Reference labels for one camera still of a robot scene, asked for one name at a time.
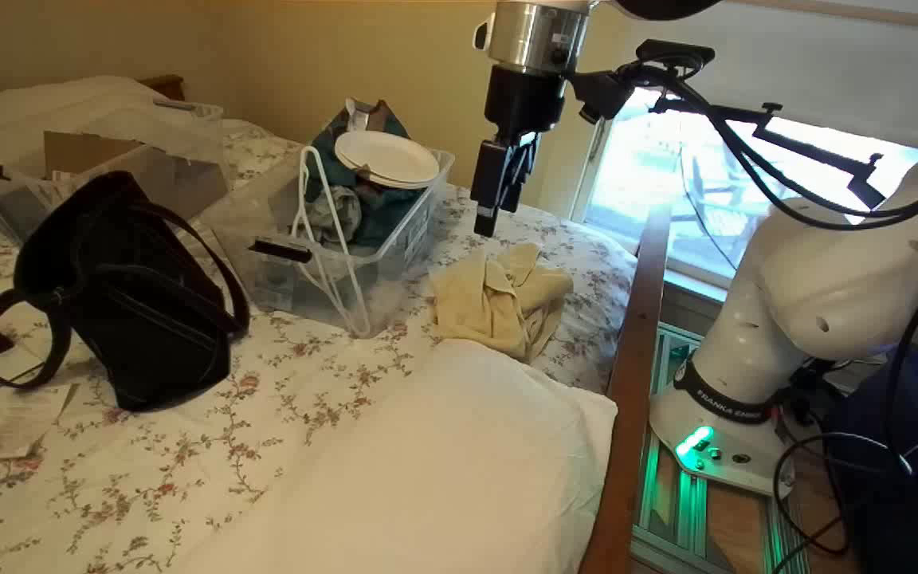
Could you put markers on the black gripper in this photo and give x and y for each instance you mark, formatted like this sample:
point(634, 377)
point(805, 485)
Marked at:
point(523, 98)

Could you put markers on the small white pillow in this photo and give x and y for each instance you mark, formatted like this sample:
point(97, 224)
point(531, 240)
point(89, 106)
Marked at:
point(460, 467)

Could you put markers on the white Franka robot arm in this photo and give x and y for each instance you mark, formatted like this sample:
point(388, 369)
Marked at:
point(831, 276)

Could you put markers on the beige crumpled towel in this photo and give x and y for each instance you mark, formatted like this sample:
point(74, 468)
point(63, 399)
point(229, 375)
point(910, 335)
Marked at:
point(502, 296)

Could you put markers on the white round plate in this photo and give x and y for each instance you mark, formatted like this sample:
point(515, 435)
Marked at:
point(388, 161)

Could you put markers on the teal fabric bag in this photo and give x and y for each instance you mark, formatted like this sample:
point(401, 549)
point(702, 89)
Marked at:
point(380, 217)

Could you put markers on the bright window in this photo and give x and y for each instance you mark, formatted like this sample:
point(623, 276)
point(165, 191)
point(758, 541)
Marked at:
point(653, 180)

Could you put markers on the crumpled clear plastic wrapper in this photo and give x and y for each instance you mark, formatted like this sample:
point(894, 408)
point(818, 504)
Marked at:
point(359, 115)

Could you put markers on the clear plastic storage bin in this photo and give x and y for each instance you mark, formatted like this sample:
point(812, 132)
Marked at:
point(375, 281)

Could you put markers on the wooden bed footboard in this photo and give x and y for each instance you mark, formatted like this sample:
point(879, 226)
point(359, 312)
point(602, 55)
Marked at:
point(636, 340)

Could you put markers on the wooden headboard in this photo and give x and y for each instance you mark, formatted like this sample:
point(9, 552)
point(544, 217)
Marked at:
point(168, 87)

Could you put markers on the black handbag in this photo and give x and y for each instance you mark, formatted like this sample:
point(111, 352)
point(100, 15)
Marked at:
point(130, 296)

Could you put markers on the cardboard box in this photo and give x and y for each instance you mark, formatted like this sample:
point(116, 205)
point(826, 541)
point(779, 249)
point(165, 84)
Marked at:
point(89, 152)

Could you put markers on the floral bed sheet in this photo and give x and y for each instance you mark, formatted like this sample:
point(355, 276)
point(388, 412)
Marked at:
point(162, 480)

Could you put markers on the black computer case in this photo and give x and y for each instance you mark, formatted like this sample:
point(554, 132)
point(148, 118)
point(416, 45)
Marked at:
point(894, 480)

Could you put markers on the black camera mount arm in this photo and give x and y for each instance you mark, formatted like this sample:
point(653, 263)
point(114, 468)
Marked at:
point(682, 55)

